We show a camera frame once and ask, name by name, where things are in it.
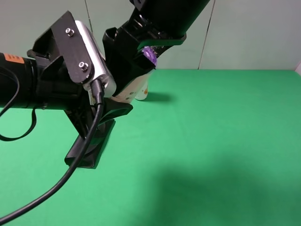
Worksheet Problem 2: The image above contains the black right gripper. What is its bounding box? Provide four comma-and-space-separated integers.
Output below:
103, 9, 187, 96

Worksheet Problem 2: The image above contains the purple garbage bag roll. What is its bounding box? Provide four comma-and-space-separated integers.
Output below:
112, 46, 158, 104

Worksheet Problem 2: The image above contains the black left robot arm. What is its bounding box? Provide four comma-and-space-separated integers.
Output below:
0, 11, 133, 137

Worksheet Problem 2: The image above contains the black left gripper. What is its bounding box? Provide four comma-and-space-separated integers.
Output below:
27, 11, 133, 139

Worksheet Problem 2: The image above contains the black camera cable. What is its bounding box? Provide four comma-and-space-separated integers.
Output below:
0, 79, 105, 226

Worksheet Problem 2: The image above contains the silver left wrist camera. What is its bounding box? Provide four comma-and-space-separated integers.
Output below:
75, 20, 116, 105

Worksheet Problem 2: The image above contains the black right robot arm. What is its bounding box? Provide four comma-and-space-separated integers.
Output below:
103, 0, 209, 96

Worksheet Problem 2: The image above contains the blue capped white bottle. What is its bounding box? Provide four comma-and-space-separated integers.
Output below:
135, 81, 148, 101

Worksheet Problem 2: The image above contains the black glasses case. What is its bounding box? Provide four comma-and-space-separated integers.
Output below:
64, 120, 116, 169

